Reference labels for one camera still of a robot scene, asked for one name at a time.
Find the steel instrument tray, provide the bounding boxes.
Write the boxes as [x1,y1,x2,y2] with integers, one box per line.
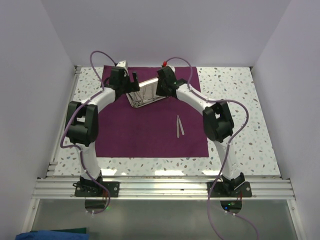
[126,77,166,108]

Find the steel tweezers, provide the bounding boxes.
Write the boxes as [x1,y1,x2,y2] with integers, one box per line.
[179,116,185,136]
[176,115,180,139]

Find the purple surgical cloth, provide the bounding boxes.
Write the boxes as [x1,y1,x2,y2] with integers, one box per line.
[94,64,210,159]

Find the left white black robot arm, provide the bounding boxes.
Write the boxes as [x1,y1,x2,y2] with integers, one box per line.
[60,61,140,197]

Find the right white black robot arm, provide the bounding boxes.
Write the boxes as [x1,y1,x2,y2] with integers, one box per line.
[156,66,245,197]

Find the blue cloth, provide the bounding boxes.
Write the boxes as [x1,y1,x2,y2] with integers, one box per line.
[15,230,90,240]

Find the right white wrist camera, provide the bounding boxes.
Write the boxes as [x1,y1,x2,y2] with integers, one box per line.
[161,60,176,73]

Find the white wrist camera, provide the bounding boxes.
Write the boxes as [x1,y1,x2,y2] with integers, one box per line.
[161,60,176,73]
[116,60,128,69]

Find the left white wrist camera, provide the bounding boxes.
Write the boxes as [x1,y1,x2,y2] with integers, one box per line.
[116,60,128,69]

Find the aluminium left side rail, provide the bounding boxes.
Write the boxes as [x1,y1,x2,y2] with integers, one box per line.
[46,65,82,178]

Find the aluminium rail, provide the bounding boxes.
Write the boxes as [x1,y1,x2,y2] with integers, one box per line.
[46,65,82,178]
[31,176,296,200]

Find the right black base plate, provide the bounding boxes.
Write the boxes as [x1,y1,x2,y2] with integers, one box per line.
[210,181,253,198]

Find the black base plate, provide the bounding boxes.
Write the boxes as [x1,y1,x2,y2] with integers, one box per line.
[72,181,120,198]
[210,181,253,198]

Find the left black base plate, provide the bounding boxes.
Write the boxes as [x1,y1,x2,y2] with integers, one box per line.
[72,181,120,198]

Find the aluminium front rail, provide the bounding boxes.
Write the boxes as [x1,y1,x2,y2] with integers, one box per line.
[31,176,296,200]

